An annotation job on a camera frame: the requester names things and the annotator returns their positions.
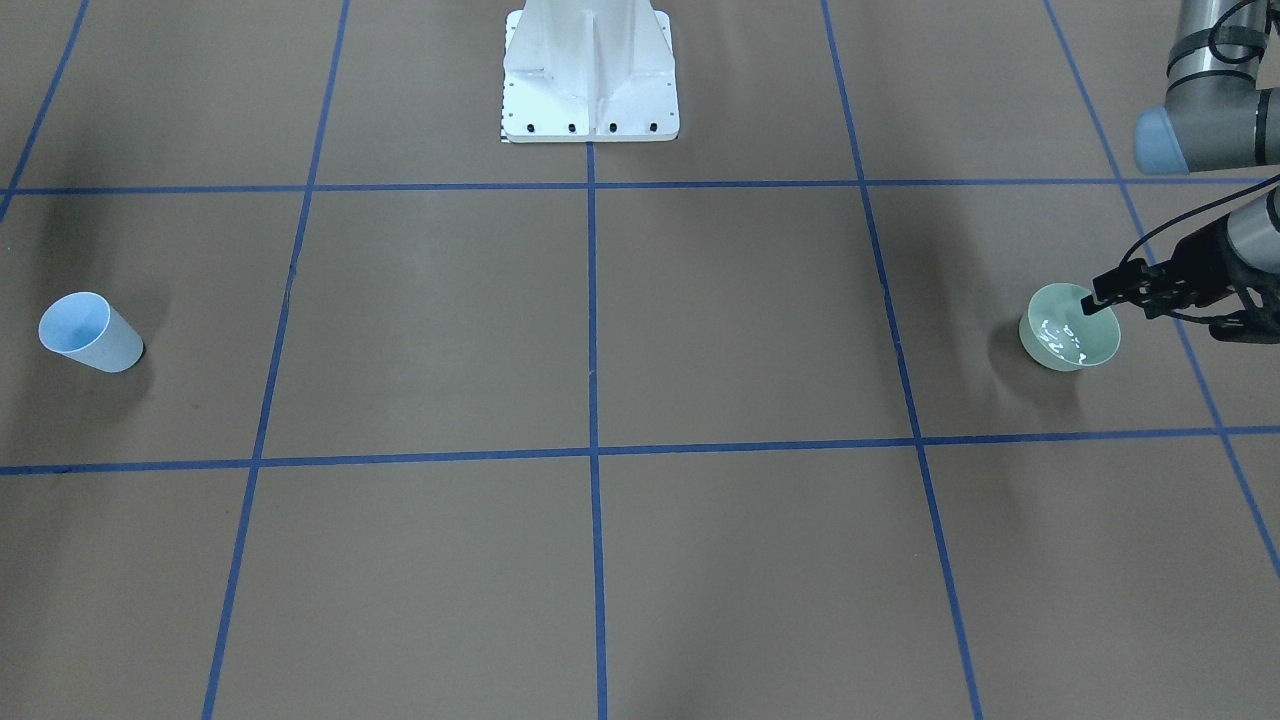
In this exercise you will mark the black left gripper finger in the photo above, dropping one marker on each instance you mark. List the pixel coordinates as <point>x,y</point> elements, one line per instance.
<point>1091,304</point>

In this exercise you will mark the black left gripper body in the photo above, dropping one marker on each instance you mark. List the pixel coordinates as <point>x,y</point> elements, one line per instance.
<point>1203,262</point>

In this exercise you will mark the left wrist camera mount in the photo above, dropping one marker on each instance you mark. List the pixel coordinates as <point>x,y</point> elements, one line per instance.
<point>1257,323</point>

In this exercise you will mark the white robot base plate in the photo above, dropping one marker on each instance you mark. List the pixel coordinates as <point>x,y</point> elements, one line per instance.
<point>589,72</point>

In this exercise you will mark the light blue plastic cup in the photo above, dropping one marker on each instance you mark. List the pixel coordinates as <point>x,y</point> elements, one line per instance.
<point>85,327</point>

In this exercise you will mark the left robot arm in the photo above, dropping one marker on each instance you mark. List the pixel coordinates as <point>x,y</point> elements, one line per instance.
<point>1215,116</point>

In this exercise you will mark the light green ceramic bowl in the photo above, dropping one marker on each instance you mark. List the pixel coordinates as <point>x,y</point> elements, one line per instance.
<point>1063,330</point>

